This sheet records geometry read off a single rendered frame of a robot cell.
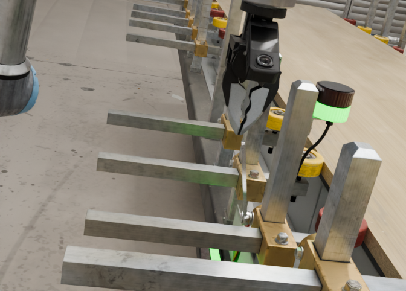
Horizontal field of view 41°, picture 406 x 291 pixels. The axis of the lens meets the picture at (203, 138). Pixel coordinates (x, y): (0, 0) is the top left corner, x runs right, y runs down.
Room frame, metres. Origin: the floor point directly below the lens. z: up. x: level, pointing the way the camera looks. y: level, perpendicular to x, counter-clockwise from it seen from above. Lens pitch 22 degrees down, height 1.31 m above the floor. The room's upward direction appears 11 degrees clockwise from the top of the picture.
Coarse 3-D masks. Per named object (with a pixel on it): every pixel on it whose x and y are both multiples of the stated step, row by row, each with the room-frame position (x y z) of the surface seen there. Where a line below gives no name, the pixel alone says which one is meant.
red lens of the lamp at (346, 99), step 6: (318, 90) 0.82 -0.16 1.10; (324, 90) 0.81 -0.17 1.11; (330, 90) 0.81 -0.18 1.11; (354, 90) 0.83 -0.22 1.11; (318, 96) 0.81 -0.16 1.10; (324, 96) 0.81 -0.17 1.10; (330, 96) 0.80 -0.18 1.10; (336, 96) 0.80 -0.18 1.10; (342, 96) 0.80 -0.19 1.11; (348, 96) 0.81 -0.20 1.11; (324, 102) 0.81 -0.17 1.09; (330, 102) 0.80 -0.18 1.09; (336, 102) 0.80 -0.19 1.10; (342, 102) 0.80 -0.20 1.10; (348, 102) 0.81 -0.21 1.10
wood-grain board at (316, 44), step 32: (224, 0) 3.23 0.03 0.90; (288, 32) 2.55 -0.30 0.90; (320, 32) 2.73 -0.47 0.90; (352, 32) 2.93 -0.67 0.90; (288, 64) 1.88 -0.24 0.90; (320, 64) 1.98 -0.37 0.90; (352, 64) 2.09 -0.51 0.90; (384, 64) 2.21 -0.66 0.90; (288, 96) 1.48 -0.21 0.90; (384, 96) 1.69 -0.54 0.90; (320, 128) 1.25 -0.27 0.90; (352, 128) 1.30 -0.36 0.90; (384, 128) 1.35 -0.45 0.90; (384, 160) 1.12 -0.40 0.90; (384, 192) 0.95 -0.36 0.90; (384, 224) 0.82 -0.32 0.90; (384, 256) 0.72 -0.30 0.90
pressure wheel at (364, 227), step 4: (320, 212) 0.80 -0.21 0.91; (320, 216) 0.79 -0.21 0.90; (364, 220) 0.80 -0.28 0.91; (316, 224) 0.80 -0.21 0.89; (364, 224) 0.79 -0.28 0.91; (316, 228) 0.79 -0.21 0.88; (360, 228) 0.77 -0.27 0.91; (364, 228) 0.78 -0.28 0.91; (316, 232) 0.79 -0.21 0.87; (360, 232) 0.77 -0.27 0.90; (364, 232) 0.78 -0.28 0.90; (360, 236) 0.77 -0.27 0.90; (356, 240) 0.77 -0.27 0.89; (360, 240) 0.77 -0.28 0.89; (356, 244) 0.77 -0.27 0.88; (360, 244) 0.77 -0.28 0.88
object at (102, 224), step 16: (96, 224) 0.73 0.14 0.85; (112, 224) 0.73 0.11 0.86; (128, 224) 0.73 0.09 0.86; (144, 224) 0.74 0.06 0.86; (160, 224) 0.75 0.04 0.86; (176, 224) 0.76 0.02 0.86; (192, 224) 0.77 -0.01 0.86; (208, 224) 0.78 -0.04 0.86; (144, 240) 0.74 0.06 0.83; (160, 240) 0.74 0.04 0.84; (176, 240) 0.74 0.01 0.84; (192, 240) 0.75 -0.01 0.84; (208, 240) 0.75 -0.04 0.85; (224, 240) 0.76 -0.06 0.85; (240, 240) 0.76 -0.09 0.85; (256, 240) 0.76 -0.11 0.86
